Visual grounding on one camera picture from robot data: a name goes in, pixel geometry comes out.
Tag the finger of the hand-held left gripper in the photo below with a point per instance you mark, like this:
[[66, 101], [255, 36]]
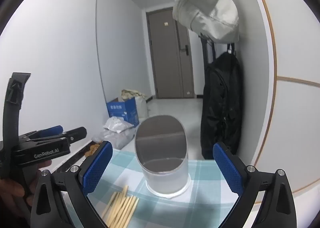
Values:
[[51, 130], [75, 134]]

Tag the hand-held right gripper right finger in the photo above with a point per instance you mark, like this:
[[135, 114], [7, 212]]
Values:
[[228, 170]]

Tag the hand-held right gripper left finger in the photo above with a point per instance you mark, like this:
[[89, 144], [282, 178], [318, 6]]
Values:
[[96, 168]]

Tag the pile of wooden chopsticks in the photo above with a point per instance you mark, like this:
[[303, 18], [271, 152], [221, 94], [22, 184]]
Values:
[[122, 208]]

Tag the white divided utensil holder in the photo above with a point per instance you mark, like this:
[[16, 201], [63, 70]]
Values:
[[165, 180]]

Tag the person's left hand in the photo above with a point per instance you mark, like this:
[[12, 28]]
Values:
[[12, 193]]

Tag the brown suede shoe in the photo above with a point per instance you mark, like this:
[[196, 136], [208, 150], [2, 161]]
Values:
[[94, 146], [89, 153]]

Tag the grey plastic mailer bag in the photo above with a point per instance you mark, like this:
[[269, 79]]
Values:
[[120, 139]]

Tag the silver plastic mailer bag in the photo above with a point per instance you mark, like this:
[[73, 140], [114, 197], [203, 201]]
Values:
[[117, 124]]

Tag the teal checked tablecloth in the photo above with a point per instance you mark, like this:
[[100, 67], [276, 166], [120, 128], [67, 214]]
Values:
[[200, 205]]

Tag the blue cardboard box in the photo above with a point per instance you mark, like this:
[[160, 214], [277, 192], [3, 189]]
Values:
[[125, 113]]

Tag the black jacket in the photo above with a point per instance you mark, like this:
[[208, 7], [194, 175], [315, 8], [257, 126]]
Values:
[[220, 105]]

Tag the beige cloth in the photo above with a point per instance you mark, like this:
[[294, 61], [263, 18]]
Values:
[[130, 93]]

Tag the grey-brown door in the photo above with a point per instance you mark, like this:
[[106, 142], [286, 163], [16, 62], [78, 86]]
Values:
[[165, 55]]

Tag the white canvas bag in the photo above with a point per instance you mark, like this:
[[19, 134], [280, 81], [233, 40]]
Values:
[[207, 13]]

